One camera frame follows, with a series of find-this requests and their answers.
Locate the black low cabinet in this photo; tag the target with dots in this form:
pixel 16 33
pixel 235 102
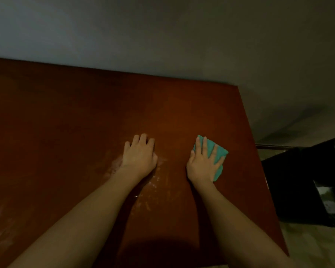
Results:
pixel 307 181

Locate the person's left forearm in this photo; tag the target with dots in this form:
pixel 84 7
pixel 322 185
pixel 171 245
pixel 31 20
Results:
pixel 72 231

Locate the person's right forearm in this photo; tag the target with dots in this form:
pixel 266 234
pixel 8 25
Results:
pixel 240 231

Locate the person's left hand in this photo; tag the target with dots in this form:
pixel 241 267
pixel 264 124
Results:
pixel 139 158

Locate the reddish wooden desk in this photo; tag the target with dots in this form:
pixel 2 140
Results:
pixel 56 108

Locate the person's right hand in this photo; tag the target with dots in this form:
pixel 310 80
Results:
pixel 202 167

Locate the teal cleaning cloth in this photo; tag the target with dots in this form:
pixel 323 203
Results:
pixel 219 149

